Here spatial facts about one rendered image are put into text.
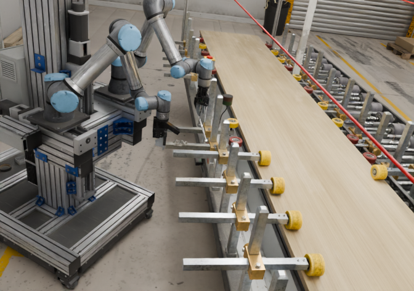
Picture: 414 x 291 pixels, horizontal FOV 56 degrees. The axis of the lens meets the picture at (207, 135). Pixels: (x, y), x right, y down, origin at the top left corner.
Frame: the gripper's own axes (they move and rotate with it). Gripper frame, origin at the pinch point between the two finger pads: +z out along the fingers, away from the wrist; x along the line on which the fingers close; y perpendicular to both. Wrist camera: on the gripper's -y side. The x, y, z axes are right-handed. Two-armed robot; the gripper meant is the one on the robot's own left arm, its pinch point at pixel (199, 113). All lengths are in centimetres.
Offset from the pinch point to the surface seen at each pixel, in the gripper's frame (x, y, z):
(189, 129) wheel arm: -4.7, -4.3, 13.9
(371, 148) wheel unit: 114, 12, 12
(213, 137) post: 7.3, 17.0, 6.9
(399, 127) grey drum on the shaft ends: 156, -23, 13
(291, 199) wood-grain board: 37, 75, 7
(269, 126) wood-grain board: 47.2, -1.4, 7.1
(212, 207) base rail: 4, 57, 28
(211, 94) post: 7.3, -8.0, -10.0
